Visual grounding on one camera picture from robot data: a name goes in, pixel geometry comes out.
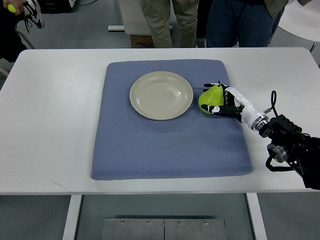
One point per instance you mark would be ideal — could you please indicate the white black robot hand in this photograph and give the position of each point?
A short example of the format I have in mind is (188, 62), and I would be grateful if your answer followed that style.
(238, 106)

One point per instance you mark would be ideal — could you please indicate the bystander bare hand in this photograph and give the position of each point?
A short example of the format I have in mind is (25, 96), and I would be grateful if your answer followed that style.
(17, 4)

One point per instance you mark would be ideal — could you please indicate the green pear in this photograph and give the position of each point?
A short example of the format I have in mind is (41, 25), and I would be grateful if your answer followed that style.
(213, 95)

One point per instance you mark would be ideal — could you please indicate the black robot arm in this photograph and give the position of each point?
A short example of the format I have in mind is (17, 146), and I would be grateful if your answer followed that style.
(291, 149)

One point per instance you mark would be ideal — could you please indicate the beige round plate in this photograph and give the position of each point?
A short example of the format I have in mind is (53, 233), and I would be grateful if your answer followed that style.
(161, 95)

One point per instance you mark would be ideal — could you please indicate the black white sneaker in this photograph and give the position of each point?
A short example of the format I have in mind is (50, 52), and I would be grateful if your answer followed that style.
(33, 15)

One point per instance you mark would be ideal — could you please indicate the person in black clothes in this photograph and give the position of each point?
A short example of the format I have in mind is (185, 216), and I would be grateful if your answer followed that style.
(10, 42)

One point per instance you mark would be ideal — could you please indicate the person in blue jeans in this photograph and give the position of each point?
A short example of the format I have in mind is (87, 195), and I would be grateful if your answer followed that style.
(248, 23)

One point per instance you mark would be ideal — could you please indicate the white right table leg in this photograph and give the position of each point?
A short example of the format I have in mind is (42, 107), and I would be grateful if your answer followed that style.
(256, 216)

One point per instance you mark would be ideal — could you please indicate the white table leg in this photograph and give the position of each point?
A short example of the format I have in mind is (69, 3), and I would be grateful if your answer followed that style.
(256, 216)
(71, 223)

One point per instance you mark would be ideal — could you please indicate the blue quilted mat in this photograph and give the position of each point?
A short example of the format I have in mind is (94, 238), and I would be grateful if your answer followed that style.
(192, 145)

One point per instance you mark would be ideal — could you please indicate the brown cardboard box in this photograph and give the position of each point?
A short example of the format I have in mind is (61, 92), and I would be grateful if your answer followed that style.
(141, 41)

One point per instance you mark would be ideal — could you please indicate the white left table leg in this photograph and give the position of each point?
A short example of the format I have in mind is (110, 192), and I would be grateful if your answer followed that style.
(71, 223)

